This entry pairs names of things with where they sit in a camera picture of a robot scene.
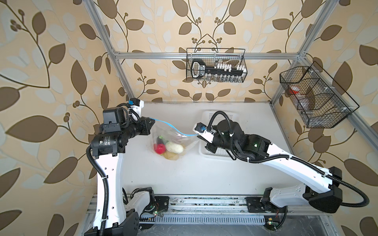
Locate white plastic perforated basket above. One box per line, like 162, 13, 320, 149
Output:
198, 110, 245, 160

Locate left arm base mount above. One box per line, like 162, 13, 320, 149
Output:
126, 191, 170, 231

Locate red capped bottle in basket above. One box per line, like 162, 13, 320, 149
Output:
288, 86, 301, 96

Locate yellow potato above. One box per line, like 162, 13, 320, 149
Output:
162, 151, 180, 160

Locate black wire basket back wall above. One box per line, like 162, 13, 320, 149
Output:
186, 47, 248, 83

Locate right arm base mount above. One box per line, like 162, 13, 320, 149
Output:
245, 197, 288, 232

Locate black white tool in basket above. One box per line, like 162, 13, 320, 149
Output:
189, 59, 248, 79

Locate black wire basket right wall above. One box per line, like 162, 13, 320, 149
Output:
280, 62, 360, 128

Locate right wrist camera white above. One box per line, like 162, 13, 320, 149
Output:
193, 123, 214, 143

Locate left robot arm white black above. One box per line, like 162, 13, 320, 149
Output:
85, 103, 155, 236

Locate dark purple eggplant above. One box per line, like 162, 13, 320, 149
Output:
157, 136, 167, 145

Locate white radish green leaves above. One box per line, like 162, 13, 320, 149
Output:
165, 141, 184, 154

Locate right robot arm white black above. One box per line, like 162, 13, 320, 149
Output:
193, 111, 370, 213

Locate black wire basket wall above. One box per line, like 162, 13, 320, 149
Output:
186, 47, 248, 83
280, 62, 360, 128

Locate clear zip top bag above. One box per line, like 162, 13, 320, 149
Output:
151, 119, 199, 159

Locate aluminium frame rail front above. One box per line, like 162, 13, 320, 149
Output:
85, 194, 331, 216

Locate red apple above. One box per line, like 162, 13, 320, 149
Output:
153, 144, 166, 155

